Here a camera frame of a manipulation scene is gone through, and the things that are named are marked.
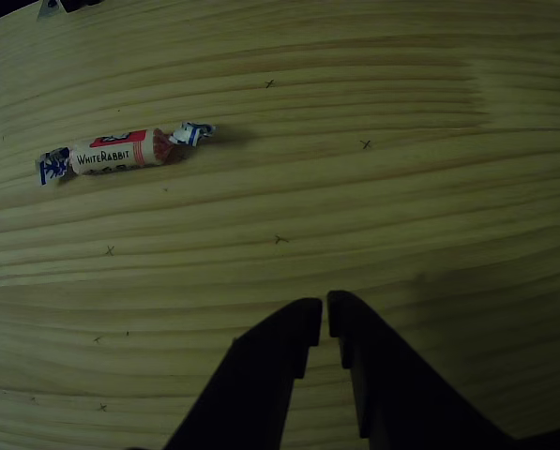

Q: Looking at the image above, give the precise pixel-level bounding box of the White Rabbit candy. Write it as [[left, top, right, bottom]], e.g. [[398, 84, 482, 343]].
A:
[[35, 120, 218, 188]]

